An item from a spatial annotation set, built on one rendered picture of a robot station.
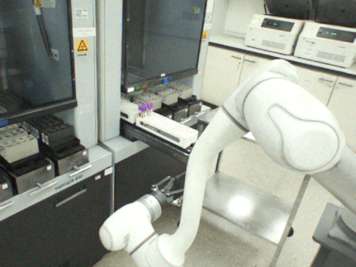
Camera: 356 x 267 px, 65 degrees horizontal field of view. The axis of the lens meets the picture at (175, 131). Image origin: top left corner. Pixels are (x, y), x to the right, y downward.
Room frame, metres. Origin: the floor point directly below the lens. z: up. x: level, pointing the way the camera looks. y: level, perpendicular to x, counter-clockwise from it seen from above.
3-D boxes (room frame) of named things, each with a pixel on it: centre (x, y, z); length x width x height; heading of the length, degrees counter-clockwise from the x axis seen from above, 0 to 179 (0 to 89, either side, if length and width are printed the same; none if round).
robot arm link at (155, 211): (0.73, 0.06, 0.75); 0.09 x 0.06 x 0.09; 55
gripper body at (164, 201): (0.79, 0.02, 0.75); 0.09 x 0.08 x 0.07; 145
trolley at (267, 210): (1.41, -0.49, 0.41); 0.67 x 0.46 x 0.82; 60
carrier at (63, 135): (0.96, 0.45, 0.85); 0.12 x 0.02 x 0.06; 146
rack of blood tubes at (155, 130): (1.17, 0.05, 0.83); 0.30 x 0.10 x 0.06; 55
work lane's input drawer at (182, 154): (1.25, 0.16, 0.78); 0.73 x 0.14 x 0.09; 55
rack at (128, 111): (1.35, 0.30, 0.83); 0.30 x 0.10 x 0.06; 55
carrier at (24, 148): (0.84, 0.54, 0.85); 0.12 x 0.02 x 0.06; 146
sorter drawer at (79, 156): (1.10, 0.64, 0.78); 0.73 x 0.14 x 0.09; 55
